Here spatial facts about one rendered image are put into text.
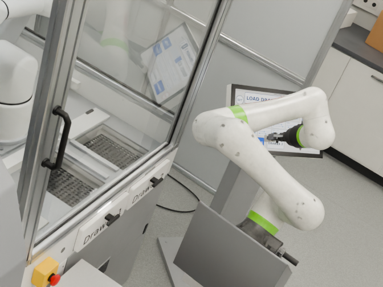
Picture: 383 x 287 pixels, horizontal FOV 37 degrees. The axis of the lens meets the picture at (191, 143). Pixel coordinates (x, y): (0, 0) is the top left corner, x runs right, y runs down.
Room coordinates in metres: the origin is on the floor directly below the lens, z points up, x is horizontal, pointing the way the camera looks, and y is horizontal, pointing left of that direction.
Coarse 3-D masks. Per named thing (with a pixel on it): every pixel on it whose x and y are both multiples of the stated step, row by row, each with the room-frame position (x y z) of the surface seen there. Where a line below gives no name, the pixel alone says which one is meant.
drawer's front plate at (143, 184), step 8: (168, 160) 1.97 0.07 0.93; (160, 168) 1.90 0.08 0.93; (152, 176) 1.84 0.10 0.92; (160, 176) 1.93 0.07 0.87; (136, 184) 1.74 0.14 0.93; (144, 184) 1.79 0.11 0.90; (128, 192) 1.71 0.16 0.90; (136, 192) 1.74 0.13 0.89; (144, 192) 1.82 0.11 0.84; (128, 200) 1.70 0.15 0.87; (136, 200) 1.76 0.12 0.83; (128, 208) 1.71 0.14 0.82
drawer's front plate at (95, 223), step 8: (120, 200) 1.62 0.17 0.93; (104, 208) 1.54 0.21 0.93; (112, 208) 1.57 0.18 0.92; (96, 216) 1.49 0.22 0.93; (104, 216) 1.52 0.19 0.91; (88, 224) 1.44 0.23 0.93; (96, 224) 1.48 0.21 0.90; (80, 232) 1.40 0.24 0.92; (88, 232) 1.44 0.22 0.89; (96, 232) 1.50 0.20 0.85; (80, 240) 1.40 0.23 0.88; (88, 240) 1.46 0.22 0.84; (80, 248) 1.42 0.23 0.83
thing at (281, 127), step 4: (276, 124) 2.35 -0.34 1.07; (280, 124) 2.37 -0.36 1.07; (284, 124) 2.38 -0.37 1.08; (288, 124) 2.39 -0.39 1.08; (292, 124) 2.40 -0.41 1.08; (296, 124) 2.41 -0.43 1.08; (268, 128) 2.32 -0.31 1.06; (272, 128) 2.33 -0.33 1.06; (276, 128) 2.34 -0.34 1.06; (280, 128) 2.36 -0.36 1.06; (284, 128) 2.37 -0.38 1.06; (288, 128) 2.38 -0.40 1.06; (256, 132) 2.28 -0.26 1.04; (260, 132) 2.29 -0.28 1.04; (264, 132) 2.30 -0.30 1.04; (268, 132) 2.31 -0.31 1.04; (272, 132) 2.32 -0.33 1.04; (276, 132) 2.33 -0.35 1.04; (280, 132) 2.35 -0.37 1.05
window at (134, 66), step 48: (96, 0) 1.23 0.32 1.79; (144, 0) 1.45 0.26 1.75; (192, 0) 1.75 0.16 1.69; (96, 48) 1.27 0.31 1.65; (144, 48) 1.53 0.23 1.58; (192, 48) 1.89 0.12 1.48; (96, 96) 1.33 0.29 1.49; (144, 96) 1.63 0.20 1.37; (96, 144) 1.40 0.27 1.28; (144, 144) 1.75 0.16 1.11; (48, 192) 1.21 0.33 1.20; (96, 192) 1.49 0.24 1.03
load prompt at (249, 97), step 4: (248, 92) 2.35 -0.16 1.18; (248, 96) 2.34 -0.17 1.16; (252, 96) 2.35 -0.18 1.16; (256, 96) 2.36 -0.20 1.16; (260, 96) 2.38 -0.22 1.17; (264, 96) 2.39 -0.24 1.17; (268, 96) 2.40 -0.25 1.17; (272, 96) 2.41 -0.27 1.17; (276, 96) 2.42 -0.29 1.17; (280, 96) 2.44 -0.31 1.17; (248, 100) 2.33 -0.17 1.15; (252, 100) 2.34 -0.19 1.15; (256, 100) 2.35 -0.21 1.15; (260, 100) 2.37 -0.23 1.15; (264, 100) 2.38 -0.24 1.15
